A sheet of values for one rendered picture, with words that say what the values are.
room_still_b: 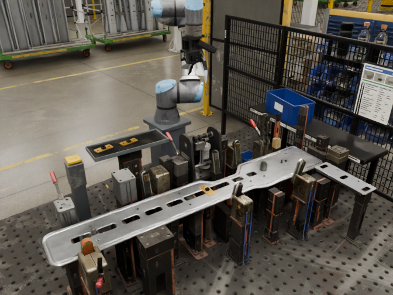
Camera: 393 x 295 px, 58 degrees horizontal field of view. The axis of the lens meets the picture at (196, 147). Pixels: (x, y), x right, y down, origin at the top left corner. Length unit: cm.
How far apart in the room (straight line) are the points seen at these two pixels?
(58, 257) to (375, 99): 171
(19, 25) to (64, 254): 707
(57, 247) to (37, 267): 41
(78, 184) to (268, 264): 93
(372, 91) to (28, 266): 192
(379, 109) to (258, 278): 110
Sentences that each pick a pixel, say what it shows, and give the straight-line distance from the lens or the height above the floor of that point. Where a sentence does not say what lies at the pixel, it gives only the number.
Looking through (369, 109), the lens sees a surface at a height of 121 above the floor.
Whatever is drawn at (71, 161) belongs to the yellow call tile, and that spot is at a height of 116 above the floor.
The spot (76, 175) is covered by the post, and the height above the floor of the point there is 109.
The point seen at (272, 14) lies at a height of 143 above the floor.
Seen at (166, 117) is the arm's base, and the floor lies 114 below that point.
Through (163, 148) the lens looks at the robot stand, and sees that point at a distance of 207.
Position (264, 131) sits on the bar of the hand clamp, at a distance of 195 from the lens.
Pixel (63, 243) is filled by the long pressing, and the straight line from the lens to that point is 146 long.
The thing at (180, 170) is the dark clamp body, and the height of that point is 104.
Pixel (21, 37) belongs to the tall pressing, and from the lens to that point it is 822.
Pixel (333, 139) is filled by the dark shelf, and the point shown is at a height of 103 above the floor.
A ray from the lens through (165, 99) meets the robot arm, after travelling 200.
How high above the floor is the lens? 194
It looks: 28 degrees down
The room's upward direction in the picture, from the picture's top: straight up
